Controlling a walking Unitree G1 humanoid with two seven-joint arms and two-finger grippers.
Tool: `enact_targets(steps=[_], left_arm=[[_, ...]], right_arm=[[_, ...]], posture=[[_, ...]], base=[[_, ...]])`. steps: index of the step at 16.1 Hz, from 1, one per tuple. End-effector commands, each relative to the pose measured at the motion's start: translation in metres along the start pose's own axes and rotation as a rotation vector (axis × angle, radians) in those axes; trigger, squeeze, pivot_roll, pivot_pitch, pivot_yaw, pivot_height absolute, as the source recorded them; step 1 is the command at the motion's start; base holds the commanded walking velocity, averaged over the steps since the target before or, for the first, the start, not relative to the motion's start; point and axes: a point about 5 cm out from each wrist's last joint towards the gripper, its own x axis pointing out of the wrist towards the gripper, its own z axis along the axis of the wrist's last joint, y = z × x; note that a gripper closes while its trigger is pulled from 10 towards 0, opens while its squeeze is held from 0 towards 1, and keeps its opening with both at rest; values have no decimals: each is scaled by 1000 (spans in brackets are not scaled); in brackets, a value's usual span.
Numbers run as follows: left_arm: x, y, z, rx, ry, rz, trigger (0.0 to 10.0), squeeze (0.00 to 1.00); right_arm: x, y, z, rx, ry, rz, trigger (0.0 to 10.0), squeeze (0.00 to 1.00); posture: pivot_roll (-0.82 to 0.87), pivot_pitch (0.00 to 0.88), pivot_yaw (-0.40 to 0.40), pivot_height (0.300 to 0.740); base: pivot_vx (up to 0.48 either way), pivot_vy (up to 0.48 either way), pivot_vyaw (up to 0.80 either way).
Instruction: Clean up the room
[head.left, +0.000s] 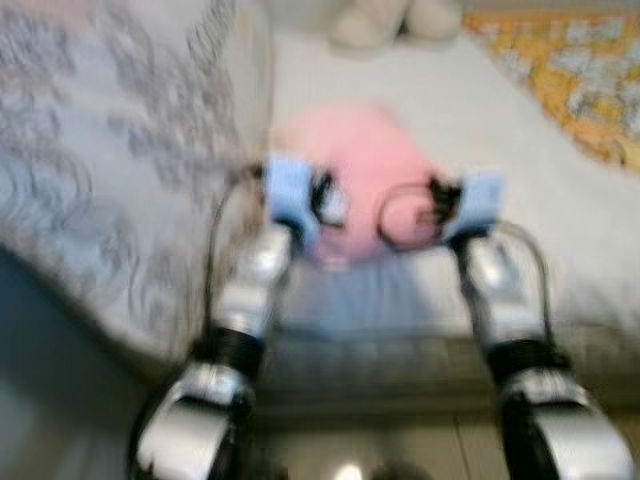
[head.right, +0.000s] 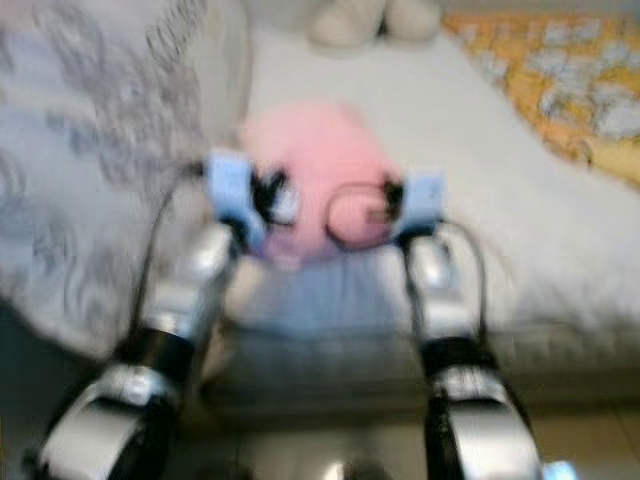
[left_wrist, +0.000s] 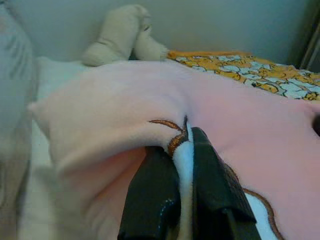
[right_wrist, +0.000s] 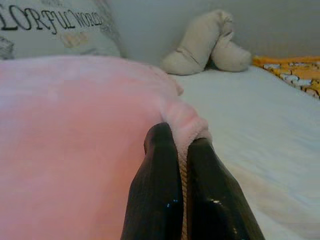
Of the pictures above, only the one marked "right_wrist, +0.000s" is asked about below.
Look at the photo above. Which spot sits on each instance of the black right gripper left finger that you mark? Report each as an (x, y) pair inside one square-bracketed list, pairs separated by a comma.
[(155, 195)]

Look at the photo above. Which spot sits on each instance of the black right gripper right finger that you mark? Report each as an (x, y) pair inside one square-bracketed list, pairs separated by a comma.
[(215, 205)]

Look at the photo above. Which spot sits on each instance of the pink plush pillow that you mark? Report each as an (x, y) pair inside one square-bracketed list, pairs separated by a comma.
[(75, 137)]

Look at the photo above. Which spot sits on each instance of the white quilted bed sheet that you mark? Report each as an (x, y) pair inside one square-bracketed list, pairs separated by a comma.
[(262, 137)]

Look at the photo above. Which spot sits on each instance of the yellow egg cartoon blanket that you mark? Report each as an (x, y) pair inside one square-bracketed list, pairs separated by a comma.
[(300, 72)]

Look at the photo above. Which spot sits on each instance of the cream plush toy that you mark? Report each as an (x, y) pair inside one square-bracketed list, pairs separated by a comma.
[(200, 42)]

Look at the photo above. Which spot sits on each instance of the grey printed headboard cushion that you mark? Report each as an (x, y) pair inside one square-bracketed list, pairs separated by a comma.
[(50, 42)]

